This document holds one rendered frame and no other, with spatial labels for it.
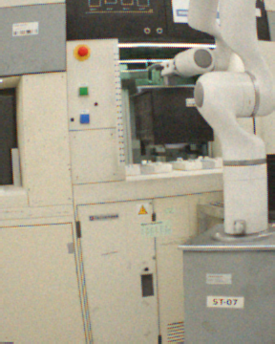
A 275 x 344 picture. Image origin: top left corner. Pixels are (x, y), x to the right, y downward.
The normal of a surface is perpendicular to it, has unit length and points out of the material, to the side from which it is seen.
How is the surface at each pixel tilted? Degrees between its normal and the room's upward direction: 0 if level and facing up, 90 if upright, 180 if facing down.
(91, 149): 90
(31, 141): 90
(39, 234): 90
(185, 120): 89
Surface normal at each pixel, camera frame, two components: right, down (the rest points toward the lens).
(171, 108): 0.27, 0.02
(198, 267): -0.48, 0.07
